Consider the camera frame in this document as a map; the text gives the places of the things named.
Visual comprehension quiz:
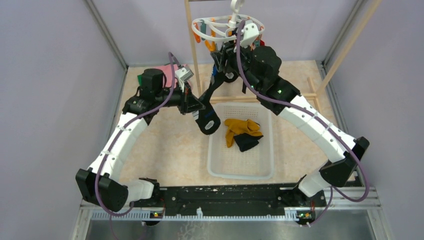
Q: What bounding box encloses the yellow sock with brown stripes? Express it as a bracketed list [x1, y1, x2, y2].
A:
[224, 118, 246, 148]

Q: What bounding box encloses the black sock plain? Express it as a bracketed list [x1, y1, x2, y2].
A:
[234, 133, 263, 152]

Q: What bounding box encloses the white round clip hanger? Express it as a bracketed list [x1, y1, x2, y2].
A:
[191, 0, 265, 43]

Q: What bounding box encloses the green cloth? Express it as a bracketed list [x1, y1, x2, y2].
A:
[137, 74, 148, 88]

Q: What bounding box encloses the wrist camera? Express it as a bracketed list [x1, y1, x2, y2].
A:
[240, 20, 260, 48]
[174, 65, 194, 92]

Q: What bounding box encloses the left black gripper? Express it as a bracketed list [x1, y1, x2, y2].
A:
[155, 80, 205, 115]

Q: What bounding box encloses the wooden drying rack frame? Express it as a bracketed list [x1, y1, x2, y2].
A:
[184, 0, 382, 114]

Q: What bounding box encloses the white plastic basket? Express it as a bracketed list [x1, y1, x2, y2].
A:
[207, 102, 275, 181]

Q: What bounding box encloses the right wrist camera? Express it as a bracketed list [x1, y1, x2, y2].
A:
[240, 20, 260, 48]

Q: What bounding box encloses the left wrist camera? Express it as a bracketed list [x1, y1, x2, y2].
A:
[174, 65, 194, 92]

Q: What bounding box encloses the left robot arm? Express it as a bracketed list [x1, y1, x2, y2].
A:
[75, 65, 206, 217]

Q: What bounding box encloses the black sock with grey patches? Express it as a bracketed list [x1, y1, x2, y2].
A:
[192, 64, 238, 135]

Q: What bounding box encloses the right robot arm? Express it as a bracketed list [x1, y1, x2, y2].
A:
[210, 42, 370, 206]

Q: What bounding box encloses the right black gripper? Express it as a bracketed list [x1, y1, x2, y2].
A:
[210, 38, 262, 93]

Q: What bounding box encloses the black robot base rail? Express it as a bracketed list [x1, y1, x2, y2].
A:
[134, 181, 327, 222]

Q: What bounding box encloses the pink cloth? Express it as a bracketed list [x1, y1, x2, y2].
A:
[152, 63, 181, 90]

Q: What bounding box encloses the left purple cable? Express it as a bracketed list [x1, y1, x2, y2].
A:
[94, 51, 183, 240]

